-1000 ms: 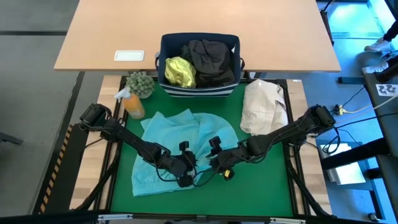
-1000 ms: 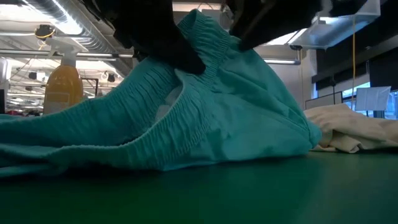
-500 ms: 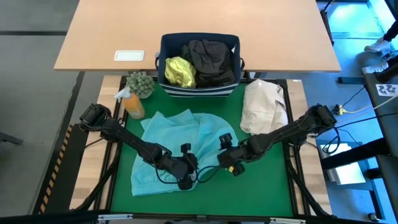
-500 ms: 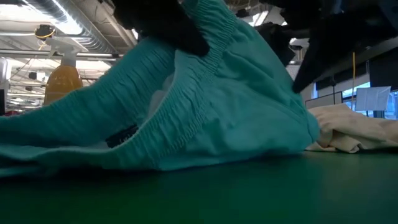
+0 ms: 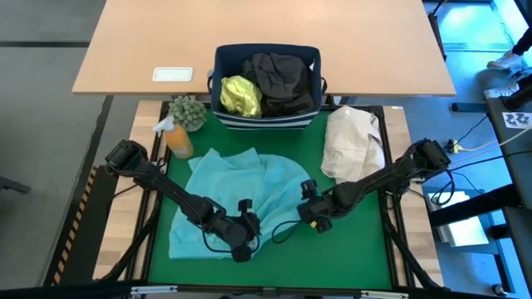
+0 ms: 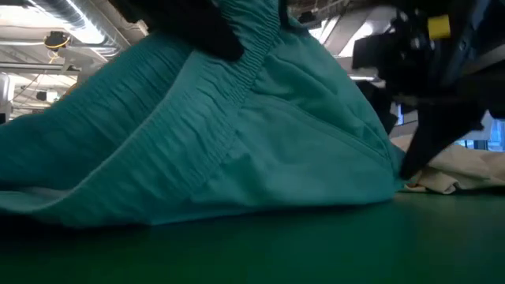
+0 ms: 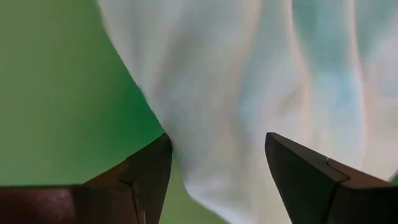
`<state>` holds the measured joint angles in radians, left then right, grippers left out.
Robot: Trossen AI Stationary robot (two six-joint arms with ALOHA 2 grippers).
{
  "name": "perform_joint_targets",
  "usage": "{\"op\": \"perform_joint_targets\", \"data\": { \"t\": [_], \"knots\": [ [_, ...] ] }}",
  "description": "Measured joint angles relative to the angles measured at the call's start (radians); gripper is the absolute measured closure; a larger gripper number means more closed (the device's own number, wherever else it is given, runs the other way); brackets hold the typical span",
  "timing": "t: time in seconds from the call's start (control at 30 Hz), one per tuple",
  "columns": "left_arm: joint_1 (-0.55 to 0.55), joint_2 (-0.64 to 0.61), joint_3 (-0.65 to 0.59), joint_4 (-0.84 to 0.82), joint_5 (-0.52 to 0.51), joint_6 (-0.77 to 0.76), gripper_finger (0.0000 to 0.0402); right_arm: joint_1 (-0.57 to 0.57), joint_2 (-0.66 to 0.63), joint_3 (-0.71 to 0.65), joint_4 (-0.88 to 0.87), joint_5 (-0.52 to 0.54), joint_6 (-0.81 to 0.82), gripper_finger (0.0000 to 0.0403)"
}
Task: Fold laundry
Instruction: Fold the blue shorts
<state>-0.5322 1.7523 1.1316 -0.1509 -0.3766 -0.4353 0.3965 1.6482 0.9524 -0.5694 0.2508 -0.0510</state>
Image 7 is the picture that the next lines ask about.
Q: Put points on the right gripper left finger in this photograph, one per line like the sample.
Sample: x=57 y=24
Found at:
x=146 y=186

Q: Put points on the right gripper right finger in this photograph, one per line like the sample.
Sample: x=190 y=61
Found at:
x=304 y=186

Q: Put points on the light blue shorts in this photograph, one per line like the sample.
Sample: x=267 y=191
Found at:
x=233 y=77

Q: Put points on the green table mat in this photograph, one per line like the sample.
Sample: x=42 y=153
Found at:
x=46 y=93

